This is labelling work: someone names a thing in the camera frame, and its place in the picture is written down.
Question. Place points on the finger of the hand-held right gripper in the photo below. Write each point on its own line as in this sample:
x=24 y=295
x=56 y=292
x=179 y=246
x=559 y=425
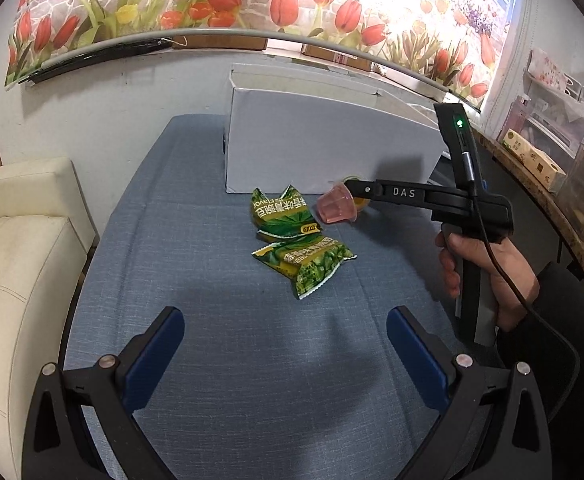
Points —
x=401 y=192

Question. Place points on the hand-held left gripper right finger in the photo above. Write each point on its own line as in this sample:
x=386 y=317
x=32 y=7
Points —
x=416 y=355

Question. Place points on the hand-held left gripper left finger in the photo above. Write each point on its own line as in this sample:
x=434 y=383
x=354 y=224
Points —
x=154 y=355

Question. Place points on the orange jelly cup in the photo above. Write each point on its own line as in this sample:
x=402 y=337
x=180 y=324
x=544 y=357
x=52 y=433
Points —
x=361 y=202

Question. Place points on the pink jelly cup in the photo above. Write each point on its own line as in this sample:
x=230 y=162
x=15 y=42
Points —
x=337 y=205

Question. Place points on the white cardboard box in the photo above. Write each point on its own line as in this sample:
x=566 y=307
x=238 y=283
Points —
x=322 y=135

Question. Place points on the dark green pea snack packet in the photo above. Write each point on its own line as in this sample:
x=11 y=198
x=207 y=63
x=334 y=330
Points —
x=282 y=215
x=307 y=260

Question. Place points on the person's right forearm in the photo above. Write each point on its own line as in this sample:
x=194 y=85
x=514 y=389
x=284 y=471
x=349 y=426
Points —
x=566 y=340

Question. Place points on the person's right hand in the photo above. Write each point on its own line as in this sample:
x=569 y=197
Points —
x=501 y=270

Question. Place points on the brown stone counter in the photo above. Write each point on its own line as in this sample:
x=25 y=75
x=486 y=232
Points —
x=546 y=210

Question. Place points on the small patterned carton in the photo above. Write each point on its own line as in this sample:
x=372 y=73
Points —
x=534 y=160

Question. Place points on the blue tablecloth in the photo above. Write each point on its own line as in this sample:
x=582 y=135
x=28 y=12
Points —
x=247 y=340

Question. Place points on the clear storage drawers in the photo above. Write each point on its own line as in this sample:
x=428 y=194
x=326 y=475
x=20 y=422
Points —
x=561 y=100

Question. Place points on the brown cardboard box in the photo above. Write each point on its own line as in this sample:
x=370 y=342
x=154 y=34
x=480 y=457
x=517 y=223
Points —
x=337 y=57
x=219 y=41

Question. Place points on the white leather sofa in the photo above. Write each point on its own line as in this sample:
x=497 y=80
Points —
x=17 y=270

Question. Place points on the grey wall rail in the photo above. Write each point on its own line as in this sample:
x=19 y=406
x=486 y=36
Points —
x=222 y=40

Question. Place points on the tulip wall poster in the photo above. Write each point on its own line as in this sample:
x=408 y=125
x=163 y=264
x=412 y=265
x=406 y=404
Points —
x=252 y=5

